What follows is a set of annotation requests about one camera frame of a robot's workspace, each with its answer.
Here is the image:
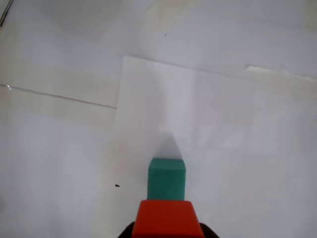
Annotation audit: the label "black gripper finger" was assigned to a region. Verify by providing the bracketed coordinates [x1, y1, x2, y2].
[199, 222, 220, 238]
[117, 221, 136, 238]

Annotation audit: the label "small white paper sheet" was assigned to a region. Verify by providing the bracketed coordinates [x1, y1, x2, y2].
[106, 55, 317, 238]

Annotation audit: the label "teal blue cube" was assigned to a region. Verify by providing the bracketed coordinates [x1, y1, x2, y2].
[147, 158, 187, 201]

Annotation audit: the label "large white paper sheet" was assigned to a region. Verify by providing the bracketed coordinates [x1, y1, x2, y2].
[0, 0, 317, 82]

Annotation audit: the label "red cube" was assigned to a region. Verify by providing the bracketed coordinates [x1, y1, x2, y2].
[132, 200, 205, 238]

